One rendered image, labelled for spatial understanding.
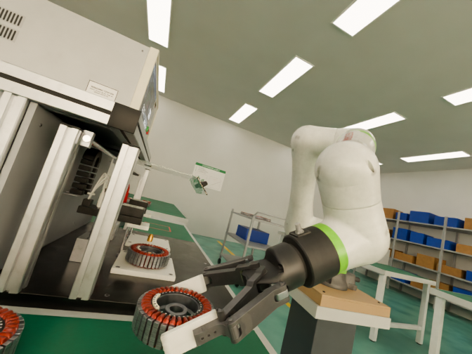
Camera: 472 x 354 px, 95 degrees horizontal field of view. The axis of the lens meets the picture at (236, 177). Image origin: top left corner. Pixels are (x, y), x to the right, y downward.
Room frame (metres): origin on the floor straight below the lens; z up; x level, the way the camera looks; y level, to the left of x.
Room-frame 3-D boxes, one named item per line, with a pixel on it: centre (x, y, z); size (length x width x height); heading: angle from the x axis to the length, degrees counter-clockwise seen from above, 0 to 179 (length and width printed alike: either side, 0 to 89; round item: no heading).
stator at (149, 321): (0.34, 0.03, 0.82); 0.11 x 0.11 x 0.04
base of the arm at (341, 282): (0.96, -0.54, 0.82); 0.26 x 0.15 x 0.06; 109
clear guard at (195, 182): (0.92, 0.28, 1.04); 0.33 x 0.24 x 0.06; 109
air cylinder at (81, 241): (0.58, 0.31, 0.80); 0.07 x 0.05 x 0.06; 19
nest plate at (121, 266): (0.63, 0.18, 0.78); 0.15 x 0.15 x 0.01; 19
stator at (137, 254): (0.63, 0.18, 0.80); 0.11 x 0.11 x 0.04
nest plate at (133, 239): (0.86, 0.25, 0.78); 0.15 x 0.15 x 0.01; 19
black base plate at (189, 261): (0.74, 0.23, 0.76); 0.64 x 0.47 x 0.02; 19
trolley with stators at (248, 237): (3.44, -0.51, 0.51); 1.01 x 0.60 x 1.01; 19
